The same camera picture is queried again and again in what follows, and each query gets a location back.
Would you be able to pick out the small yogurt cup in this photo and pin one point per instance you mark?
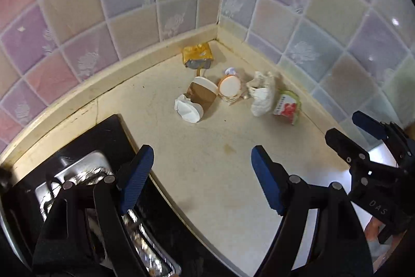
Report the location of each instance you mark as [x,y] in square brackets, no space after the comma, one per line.
[230,86]

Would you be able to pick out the black gas stove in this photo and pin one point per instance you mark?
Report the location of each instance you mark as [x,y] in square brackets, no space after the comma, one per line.
[164,244]

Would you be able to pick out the crumpled yellow wrapper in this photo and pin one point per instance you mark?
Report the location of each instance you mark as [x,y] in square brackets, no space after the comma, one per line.
[198,56]

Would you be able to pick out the white paper bag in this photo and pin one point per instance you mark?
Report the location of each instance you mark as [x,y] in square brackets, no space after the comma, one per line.
[262,89]

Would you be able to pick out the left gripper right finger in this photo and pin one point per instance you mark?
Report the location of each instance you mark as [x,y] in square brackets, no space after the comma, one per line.
[339,246]

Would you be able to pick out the red green snack packet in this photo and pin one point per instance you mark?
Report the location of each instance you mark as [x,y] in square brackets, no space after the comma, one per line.
[288,106]

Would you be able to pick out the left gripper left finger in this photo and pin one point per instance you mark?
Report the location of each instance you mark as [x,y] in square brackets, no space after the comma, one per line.
[65,244]

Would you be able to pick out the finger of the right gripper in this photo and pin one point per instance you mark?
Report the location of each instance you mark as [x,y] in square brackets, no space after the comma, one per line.
[400,145]
[358,159]

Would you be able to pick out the person's right hand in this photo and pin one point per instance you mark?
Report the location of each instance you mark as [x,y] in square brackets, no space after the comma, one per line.
[372,229]

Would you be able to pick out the brown paper cup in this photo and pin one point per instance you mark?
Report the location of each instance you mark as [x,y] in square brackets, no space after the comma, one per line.
[200,95]

